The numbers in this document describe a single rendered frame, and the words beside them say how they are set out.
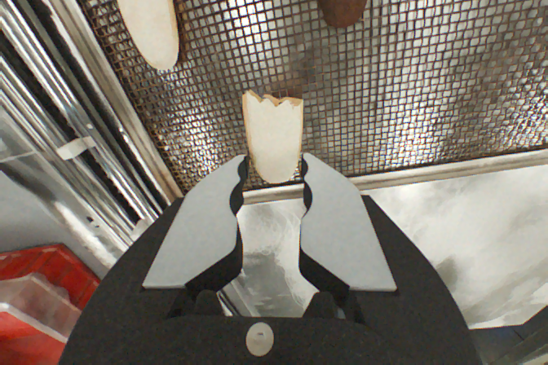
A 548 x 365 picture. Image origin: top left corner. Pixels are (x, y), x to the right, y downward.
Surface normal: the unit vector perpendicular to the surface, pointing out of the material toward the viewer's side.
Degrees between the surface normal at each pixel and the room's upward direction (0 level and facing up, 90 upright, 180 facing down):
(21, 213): 0
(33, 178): 0
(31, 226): 0
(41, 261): 90
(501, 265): 10
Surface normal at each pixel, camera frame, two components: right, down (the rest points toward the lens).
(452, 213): -0.04, 0.52
